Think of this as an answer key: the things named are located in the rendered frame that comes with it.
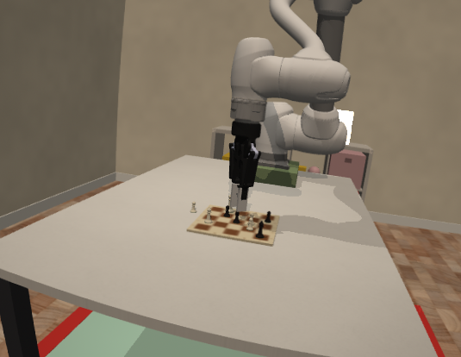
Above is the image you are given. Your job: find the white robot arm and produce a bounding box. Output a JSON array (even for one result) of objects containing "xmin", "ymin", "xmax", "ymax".
[{"xmin": 230, "ymin": 0, "xmax": 362, "ymax": 170}]

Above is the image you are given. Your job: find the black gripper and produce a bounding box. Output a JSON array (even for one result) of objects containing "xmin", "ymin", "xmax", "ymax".
[{"xmin": 229, "ymin": 121, "xmax": 261, "ymax": 212}]

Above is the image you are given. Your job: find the white bishop chess piece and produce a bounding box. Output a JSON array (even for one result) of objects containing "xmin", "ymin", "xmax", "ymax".
[{"xmin": 204, "ymin": 207, "xmax": 212, "ymax": 223}]

